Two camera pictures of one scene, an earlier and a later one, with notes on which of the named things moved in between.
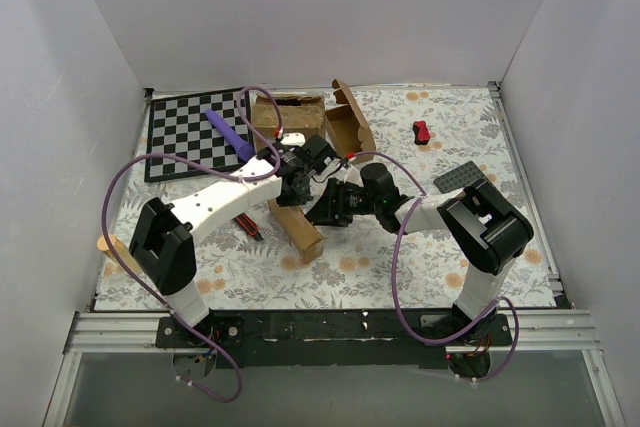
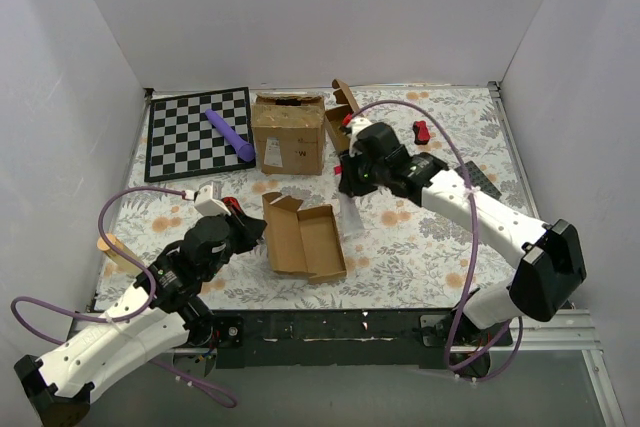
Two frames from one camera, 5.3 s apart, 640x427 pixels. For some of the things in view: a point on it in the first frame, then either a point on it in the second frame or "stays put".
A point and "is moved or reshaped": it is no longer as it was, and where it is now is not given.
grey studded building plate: [461, 177] stays put
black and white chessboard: [178, 124] stays put
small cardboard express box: [300, 231] is moved or reshaped
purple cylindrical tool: [246, 150] stays put
